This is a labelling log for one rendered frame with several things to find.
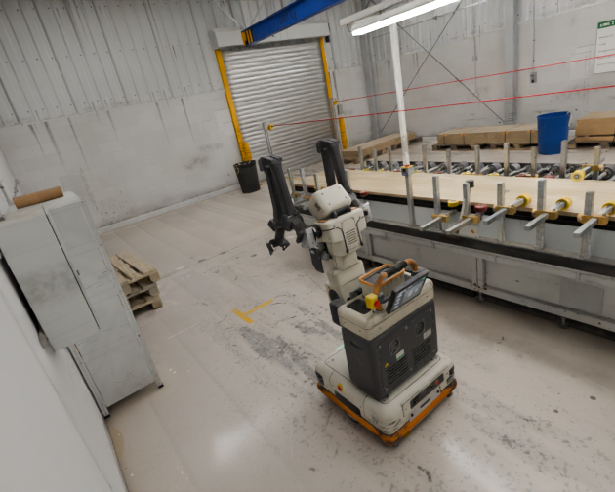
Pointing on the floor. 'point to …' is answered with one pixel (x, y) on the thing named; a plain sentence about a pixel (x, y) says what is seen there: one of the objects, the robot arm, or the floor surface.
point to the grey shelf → (132, 351)
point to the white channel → (393, 61)
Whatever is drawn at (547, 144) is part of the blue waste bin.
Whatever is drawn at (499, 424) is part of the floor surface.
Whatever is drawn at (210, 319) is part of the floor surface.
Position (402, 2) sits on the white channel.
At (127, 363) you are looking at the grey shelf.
